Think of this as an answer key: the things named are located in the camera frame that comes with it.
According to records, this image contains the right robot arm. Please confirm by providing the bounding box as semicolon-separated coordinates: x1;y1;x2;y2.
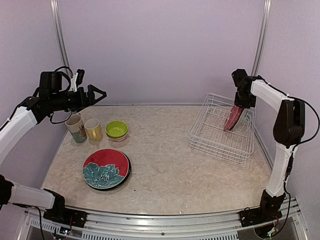
231;69;313;198

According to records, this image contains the white red patterned bowl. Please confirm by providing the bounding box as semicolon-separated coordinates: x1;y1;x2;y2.
108;133;128;142

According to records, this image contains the pink dotted plate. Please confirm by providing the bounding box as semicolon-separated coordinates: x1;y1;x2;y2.
223;105;244;131

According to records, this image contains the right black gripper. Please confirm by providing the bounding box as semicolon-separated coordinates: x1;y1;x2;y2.
235;86;258;108

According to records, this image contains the white wire dish rack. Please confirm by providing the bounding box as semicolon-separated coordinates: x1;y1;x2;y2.
188;93;256;164

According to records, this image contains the front aluminium rail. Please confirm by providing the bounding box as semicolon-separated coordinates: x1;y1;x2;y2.
23;197;308;240

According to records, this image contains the aluminium frame post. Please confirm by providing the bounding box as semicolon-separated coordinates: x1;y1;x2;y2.
251;0;272;76
49;0;70;67

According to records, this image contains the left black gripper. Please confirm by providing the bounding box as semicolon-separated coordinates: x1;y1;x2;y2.
50;83;106;112

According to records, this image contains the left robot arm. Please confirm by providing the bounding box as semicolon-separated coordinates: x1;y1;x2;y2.
0;67;107;223

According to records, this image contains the dark red plate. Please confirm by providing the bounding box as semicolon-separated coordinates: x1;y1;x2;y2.
82;148;131;190

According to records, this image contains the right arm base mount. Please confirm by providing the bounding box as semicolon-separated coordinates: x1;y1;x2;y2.
238;190;286;227

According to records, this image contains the right aluminium frame post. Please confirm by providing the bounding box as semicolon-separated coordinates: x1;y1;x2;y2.
251;0;272;76

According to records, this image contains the black rimmed plate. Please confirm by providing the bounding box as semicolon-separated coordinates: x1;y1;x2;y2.
92;151;132;192

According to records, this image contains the pale yellow mug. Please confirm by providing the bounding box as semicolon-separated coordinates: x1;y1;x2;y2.
84;118;102;142

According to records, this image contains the green bowl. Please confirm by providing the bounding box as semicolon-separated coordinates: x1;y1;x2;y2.
105;120;129;138

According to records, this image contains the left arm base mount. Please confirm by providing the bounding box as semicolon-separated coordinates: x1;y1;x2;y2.
43;189;88;228

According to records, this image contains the light teal flower plate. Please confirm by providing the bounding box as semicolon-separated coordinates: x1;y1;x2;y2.
231;108;247;131

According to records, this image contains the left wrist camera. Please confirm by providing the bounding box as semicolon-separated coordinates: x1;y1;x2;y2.
67;69;85;92

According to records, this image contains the left aluminium frame post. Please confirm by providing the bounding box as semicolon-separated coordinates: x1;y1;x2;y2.
49;0;70;67

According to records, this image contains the teal floral mug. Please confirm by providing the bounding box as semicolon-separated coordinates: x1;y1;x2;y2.
65;113;87;144

